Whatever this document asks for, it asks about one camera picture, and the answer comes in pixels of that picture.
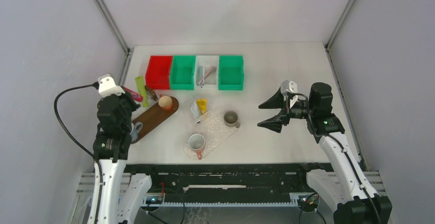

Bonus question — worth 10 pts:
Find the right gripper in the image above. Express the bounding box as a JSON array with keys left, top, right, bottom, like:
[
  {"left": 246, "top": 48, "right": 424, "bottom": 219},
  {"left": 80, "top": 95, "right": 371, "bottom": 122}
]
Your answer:
[{"left": 257, "top": 86, "right": 315, "bottom": 133}]

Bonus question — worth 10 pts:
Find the red toothpaste tube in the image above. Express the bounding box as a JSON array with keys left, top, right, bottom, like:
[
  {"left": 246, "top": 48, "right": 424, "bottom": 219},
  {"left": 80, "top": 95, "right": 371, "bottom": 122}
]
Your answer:
[{"left": 122, "top": 87, "right": 144, "bottom": 103}]

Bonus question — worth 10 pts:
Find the clear holder with wooden ends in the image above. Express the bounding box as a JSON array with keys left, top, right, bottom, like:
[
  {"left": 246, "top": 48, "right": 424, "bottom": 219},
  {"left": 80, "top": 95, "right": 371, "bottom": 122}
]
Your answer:
[{"left": 132, "top": 85, "right": 158, "bottom": 119}]

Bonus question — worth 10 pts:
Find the green yellow toothpaste tube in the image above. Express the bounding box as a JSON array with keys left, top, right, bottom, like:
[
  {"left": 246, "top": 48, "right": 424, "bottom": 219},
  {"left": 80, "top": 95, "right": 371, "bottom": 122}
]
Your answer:
[{"left": 135, "top": 76, "right": 149, "bottom": 108}]

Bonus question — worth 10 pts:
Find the beige cup orange handle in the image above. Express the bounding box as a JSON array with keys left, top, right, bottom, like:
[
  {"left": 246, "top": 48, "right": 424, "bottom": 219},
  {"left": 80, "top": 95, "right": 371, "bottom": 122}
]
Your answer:
[{"left": 158, "top": 95, "right": 173, "bottom": 111}]

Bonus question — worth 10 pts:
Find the grey ceramic mug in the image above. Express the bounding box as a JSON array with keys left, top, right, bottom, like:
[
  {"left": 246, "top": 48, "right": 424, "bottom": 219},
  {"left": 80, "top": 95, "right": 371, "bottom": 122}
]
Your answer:
[{"left": 223, "top": 111, "right": 241, "bottom": 129}]

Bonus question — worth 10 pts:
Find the white toothpaste tube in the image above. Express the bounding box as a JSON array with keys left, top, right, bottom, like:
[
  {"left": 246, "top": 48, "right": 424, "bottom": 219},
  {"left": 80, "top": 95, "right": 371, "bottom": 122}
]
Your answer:
[{"left": 190, "top": 100, "right": 202, "bottom": 126}]

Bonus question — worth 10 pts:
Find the white blue mug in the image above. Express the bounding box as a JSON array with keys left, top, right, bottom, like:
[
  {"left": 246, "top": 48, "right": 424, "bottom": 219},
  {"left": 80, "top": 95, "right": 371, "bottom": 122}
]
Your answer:
[{"left": 130, "top": 122, "right": 143, "bottom": 144}]

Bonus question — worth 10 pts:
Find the pink toothbrush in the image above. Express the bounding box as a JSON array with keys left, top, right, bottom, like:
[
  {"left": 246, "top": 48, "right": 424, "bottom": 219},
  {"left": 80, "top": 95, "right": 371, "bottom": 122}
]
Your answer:
[{"left": 197, "top": 67, "right": 216, "bottom": 86}]

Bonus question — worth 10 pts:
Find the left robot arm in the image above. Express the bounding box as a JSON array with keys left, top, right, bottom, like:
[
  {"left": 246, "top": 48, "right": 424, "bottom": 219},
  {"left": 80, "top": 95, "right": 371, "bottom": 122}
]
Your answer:
[{"left": 88, "top": 93, "right": 161, "bottom": 223}]

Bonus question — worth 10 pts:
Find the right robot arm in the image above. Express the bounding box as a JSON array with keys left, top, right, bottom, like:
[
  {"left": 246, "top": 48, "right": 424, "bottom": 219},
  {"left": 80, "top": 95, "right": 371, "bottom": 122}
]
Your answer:
[{"left": 257, "top": 80, "right": 392, "bottom": 223}]

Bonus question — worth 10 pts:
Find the brown wooden oval tray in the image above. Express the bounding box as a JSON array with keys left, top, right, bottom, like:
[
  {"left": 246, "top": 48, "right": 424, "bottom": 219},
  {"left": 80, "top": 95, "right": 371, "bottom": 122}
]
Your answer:
[{"left": 132, "top": 96, "right": 179, "bottom": 143}]

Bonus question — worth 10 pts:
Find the green bin with toothpaste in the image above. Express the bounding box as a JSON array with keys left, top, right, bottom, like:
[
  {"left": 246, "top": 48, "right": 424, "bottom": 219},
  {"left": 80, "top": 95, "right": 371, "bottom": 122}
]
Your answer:
[{"left": 218, "top": 55, "right": 244, "bottom": 91}]

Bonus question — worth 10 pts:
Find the clear textured oval tray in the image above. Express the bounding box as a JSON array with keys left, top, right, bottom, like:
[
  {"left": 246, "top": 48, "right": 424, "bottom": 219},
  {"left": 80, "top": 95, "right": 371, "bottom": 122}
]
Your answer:
[{"left": 191, "top": 113, "right": 239, "bottom": 158}]

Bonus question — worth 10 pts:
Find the red plastic bin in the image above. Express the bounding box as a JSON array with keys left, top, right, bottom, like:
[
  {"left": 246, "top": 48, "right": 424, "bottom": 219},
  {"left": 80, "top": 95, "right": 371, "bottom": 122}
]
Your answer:
[{"left": 145, "top": 55, "right": 173, "bottom": 90}]

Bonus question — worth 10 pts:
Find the green bin with cups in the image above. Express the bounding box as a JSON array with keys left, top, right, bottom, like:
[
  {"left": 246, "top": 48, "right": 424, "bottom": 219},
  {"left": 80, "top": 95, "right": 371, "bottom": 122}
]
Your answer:
[{"left": 169, "top": 55, "right": 196, "bottom": 90}]

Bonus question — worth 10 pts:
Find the white translucent bin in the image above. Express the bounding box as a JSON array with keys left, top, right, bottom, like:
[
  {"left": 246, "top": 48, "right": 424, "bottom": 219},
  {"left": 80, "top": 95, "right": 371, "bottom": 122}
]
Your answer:
[{"left": 193, "top": 55, "right": 220, "bottom": 90}]

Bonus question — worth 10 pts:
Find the right circuit board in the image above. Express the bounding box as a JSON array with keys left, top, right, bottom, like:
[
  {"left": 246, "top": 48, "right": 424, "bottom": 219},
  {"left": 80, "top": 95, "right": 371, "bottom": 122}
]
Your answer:
[{"left": 299, "top": 194, "right": 320, "bottom": 213}]

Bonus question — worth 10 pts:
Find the circuit board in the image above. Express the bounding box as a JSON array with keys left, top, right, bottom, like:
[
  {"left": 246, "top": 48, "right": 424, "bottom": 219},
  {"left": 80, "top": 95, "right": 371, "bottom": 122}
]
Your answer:
[
  {"left": 299, "top": 194, "right": 320, "bottom": 213},
  {"left": 145, "top": 196, "right": 164, "bottom": 206}
]

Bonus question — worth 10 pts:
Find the left circuit board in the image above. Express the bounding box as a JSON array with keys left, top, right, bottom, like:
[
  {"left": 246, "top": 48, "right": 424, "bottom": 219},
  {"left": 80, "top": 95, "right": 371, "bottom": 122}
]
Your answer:
[{"left": 145, "top": 196, "right": 164, "bottom": 206}]

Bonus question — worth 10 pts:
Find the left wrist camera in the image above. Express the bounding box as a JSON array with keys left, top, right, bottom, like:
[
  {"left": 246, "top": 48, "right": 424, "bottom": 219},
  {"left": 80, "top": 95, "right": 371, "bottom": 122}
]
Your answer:
[{"left": 98, "top": 73, "right": 126, "bottom": 98}]

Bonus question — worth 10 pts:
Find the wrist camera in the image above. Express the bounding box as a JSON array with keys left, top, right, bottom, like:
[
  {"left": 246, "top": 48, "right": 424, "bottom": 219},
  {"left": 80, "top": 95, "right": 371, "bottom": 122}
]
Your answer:
[
  {"left": 280, "top": 80, "right": 298, "bottom": 111},
  {"left": 98, "top": 73, "right": 126, "bottom": 98}
]

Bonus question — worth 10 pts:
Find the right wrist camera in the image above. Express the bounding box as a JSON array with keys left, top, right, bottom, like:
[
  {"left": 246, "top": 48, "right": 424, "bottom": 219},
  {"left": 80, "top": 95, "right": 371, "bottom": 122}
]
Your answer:
[{"left": 280, "top": 80, "right": 298, "bottom": 111}]

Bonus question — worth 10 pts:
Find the right camera cable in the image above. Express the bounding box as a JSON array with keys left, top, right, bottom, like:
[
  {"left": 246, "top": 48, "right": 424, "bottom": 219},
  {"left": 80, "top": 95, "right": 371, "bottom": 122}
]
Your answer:
[{"left": 287, "top": 92, "right": 383, "bottom": 224}]

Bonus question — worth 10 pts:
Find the camera cable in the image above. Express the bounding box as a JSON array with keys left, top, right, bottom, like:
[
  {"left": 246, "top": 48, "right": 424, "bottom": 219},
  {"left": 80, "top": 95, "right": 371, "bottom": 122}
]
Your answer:
[
  {"left": 53, "top": 82, "right": 104, "bottom": 224},
  {"left": 287, "top": 92, "right": 383, "bottom": 224}
]

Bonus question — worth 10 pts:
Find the left camera cable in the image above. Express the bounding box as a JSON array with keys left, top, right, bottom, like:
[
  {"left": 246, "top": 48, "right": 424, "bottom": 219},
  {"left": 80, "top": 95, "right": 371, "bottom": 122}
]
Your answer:
[{"left": 53, "top": 82, "right": 104, "bottom": 224}]

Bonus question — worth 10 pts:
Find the black front rail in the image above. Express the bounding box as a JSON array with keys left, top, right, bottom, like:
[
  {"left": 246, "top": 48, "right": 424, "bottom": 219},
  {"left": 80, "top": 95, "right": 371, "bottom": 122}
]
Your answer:
[{"left": 124, "top": 162, "right": 344, "bottom": 205}]

